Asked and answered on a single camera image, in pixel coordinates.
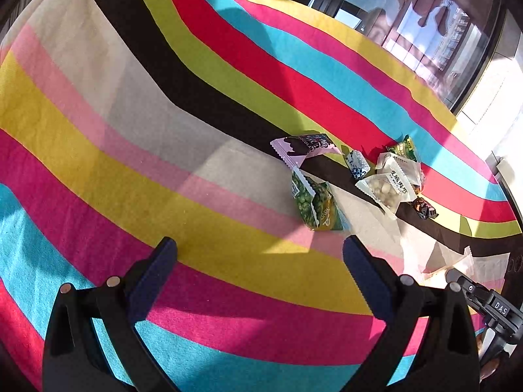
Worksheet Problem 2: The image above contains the white windowsill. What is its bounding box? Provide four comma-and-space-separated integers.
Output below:
496, 153, 523, 201

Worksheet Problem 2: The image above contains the small dark candy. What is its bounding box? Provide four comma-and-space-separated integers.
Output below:
411, 196, 440, 219

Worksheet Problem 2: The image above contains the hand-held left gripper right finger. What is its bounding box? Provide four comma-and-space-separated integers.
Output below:
342, 235, 481, 392

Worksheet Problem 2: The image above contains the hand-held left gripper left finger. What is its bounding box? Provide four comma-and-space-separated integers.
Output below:
43, 237, 180, 392

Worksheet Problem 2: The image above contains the blue and white candy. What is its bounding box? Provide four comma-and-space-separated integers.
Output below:
342, 150, 370, 179

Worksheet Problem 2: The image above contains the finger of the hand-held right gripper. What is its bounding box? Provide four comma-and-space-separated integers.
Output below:
446, 269, 491, 315

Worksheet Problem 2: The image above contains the pink chocolate bar packet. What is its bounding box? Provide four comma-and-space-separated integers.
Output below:
270, 133, 346, 168

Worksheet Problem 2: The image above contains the long white nut packet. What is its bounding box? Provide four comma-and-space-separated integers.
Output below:
355, 173, 413, 215

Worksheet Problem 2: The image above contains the white printed nut packet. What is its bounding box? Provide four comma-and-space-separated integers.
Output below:
376, 152, 426, 188

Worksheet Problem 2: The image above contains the person's right hand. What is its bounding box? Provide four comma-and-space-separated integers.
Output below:
476, 331, 501, 381

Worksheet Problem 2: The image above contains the clear white snack packet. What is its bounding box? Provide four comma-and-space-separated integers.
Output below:
421, 245, 475, 280

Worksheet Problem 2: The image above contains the green pea snack packet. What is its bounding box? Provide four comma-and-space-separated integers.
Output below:
291, 167, 348, 231
386, 135, 419, 163

